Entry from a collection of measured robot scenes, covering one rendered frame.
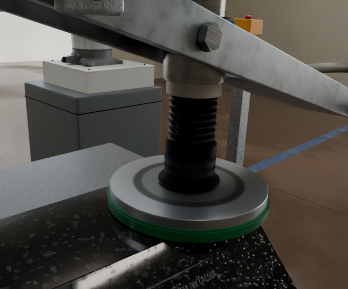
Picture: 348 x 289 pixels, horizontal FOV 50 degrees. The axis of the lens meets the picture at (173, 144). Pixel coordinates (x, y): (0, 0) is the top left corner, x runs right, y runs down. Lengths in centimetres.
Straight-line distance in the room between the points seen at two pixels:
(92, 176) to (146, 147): 97
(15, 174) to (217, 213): 33
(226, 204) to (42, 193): 25
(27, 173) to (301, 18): 707
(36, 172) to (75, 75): 82
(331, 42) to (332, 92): 656
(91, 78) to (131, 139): 30
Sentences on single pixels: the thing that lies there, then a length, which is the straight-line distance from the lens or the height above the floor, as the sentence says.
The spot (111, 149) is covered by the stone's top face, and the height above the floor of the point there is 82.
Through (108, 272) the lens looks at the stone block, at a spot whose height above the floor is 82.
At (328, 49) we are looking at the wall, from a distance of 726.
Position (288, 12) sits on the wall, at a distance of 762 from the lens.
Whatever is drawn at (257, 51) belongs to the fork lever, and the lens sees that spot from 46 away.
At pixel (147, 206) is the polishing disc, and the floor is 85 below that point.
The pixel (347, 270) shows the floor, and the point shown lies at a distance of 198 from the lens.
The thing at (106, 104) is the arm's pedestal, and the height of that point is 76.
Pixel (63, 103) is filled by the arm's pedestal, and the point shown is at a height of 76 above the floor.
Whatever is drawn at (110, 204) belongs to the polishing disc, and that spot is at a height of 84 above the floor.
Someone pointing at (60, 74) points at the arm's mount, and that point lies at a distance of 149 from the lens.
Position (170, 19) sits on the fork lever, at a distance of 35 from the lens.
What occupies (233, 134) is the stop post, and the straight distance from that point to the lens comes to 219.
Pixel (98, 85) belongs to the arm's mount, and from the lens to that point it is 137.
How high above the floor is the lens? 106
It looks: 18 degrees down
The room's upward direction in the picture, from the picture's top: 2 degrees clockwise
